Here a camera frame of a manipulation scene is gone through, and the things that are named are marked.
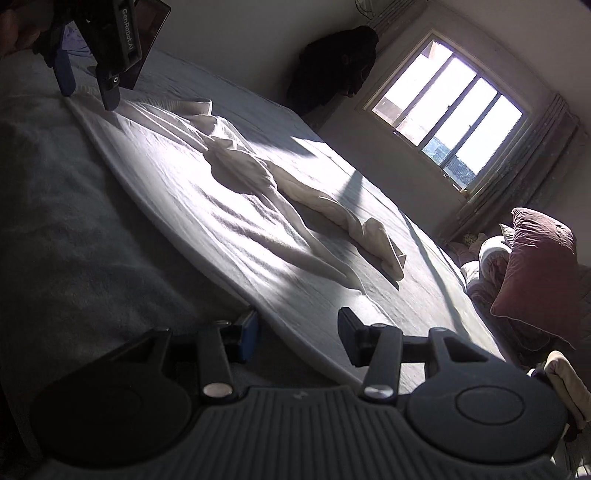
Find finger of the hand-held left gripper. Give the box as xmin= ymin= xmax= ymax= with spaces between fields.
xmin=95 ymin=65 xmax=122 ymax=112
xmin=50 ymin=25 xmax=77 ymax=97

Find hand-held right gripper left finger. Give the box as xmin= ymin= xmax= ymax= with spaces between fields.
xmin=99 ymin=309 xmax=259 ymax=400

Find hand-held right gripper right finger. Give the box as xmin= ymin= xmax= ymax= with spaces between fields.
xmin=337 ymin=307 xmax=504 ymax=401

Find white pants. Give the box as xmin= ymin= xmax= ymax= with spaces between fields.
xmin=65 ymin=85 xmax=416 ymax=393

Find dark hanging clothes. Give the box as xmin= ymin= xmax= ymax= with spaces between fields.
xmin=286 ymin=25 xmax=380 ymax=116

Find purple cloth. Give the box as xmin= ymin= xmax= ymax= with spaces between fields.
xmin=62 ymin=23 xmax=95 ymax=60

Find black smartphone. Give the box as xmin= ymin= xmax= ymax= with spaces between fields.
xmin=117 ymin=0 xmax=172 ymax=90

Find mauve folded blanket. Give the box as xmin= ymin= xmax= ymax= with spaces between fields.
xmin=449 ymin=240 xmax=485 ymax=268

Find folded pale quilt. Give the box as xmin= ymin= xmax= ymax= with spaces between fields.
xmin=462 ymin=233 xmax=555 ymax=367

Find maroon pillow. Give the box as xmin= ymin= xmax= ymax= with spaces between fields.
xmin=489 ymin=208 xmax=586 ymax=349

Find cream folded garment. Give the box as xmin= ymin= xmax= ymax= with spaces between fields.
xmin=542 ymin=350 xmax=591 ymax=432

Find window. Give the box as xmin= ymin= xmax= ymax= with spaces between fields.
xmin=362 ymin=30 xmax=530 ymax=195

